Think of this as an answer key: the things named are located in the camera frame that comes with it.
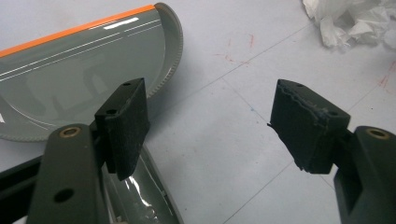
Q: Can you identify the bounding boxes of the pile of white paper scraps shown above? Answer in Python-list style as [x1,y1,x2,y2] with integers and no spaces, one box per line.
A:
[302,0,396,50]

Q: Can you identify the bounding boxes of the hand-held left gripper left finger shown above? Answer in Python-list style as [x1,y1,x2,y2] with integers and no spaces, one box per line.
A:
[93,77,151,182]

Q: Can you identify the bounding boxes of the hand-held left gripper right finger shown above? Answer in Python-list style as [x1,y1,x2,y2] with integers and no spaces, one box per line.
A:
[266,78,352,175]

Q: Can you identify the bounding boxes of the grey dustpan with orange edge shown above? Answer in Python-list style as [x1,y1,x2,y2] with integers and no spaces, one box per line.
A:
[0,2,185,224]

